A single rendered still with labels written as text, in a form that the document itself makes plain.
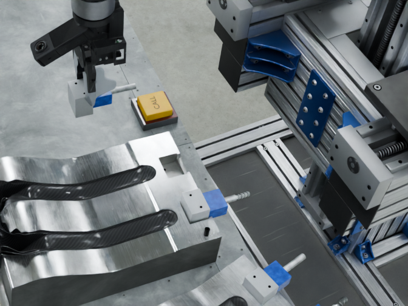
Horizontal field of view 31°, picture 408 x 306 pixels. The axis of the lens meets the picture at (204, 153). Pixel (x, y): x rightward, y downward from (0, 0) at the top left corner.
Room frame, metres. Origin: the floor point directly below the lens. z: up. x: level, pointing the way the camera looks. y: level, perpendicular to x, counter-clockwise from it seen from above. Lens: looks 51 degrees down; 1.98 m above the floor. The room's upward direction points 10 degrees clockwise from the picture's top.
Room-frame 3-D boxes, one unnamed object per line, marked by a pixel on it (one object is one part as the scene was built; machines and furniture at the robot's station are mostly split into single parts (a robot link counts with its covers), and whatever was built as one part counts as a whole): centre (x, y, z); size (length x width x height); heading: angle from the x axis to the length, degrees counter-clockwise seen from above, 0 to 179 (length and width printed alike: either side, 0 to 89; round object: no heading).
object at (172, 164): (0.85, 0.05, 0.87); 0.05 x 0.05 x 0.04; 31
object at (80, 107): (0.97, 0.22, 0.93); 0.13 x 0.05 x 0.05; 121
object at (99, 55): (0.96, 0.23, 1.09); 0.09 x 0.08 x 0.12; 121
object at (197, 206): (0.79, -0.04, 0.89); 0.13 x 0.05 x 0.05; 121
